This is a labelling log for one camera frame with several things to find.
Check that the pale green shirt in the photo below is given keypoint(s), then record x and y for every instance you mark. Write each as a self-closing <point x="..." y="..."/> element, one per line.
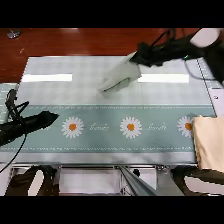
<point x="120" y="77"/>

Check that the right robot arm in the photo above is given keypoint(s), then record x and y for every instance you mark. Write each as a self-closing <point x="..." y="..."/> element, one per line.
<point x="186" y="48"/>

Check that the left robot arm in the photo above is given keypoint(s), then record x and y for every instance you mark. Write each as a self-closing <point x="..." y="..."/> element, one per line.
<point x="23" y="125"/>

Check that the cream garment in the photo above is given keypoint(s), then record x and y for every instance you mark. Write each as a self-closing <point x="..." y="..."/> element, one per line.
<point x="209" y="143"/>

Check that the silver frame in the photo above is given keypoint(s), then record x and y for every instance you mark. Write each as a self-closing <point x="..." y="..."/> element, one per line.
<point x="140" y="181"/>

